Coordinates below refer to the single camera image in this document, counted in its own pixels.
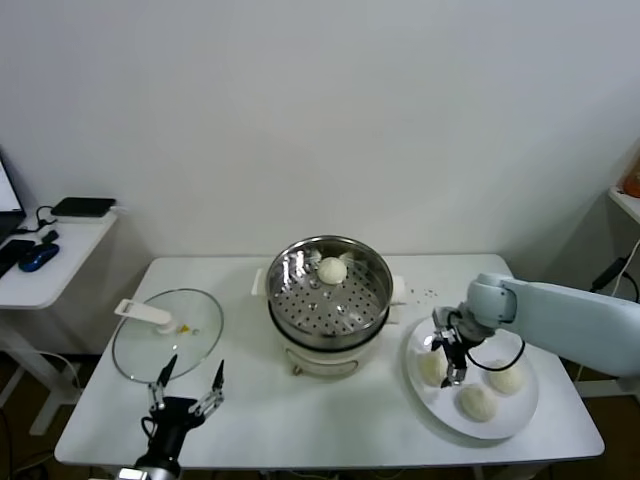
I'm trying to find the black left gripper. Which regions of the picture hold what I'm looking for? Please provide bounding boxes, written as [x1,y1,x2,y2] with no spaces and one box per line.
[134,354,226,464]

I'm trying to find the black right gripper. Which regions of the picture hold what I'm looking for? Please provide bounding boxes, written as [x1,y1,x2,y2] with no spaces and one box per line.
[430,322,471,390]

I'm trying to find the white steamed baozi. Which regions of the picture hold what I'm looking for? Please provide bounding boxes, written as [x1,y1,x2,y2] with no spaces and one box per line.
[487,359,529,396]
[458,384,500,424]
[317,256,348,286]
[417,351,445,386]

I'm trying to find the stainless steel steamer basket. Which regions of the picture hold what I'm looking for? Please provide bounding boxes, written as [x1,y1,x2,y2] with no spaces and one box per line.
[251,235,410,351]

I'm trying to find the white round plate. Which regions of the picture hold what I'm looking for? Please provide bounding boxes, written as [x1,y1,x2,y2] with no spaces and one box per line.
[404,314,541,441]

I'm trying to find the white electric cooker pot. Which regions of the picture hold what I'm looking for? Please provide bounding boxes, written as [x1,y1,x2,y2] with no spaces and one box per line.
[267,299,404,379]

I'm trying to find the white side desk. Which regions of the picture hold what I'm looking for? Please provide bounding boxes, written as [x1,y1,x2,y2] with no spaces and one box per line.
[0,212,121,436]

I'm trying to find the blue computer mouse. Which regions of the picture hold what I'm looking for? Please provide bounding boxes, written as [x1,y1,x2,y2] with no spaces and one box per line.
[18,243,60,273]

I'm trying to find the black flat device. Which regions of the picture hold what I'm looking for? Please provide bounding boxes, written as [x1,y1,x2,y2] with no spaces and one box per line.
[49,197,117,218]

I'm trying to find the black smartphone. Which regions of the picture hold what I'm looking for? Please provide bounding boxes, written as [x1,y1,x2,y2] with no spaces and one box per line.
[0,238,36,279]

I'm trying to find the orange object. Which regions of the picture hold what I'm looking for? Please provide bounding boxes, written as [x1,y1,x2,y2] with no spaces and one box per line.
[621,154,640,197]

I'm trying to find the black laptop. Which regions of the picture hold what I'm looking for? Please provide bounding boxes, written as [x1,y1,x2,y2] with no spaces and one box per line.
[0,147,27,246]

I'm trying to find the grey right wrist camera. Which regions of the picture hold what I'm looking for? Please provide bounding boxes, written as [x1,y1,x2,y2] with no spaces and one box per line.
[431,307,464,331]

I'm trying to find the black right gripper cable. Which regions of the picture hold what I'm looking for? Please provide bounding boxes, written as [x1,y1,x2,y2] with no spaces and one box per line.
[464,339,526,373]

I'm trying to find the glass lid white handle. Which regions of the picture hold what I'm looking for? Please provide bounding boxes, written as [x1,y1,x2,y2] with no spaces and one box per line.
[111,288,224,385]

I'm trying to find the white cable under desk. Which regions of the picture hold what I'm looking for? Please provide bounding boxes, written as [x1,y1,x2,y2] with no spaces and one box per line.
[29,349,82,390]

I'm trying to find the black power cable with adapter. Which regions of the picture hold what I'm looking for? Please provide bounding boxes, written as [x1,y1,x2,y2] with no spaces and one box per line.
[591,254,631,294]

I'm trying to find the thin black desk cable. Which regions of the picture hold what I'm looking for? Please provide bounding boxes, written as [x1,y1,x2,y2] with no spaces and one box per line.
[17,204,64,236]

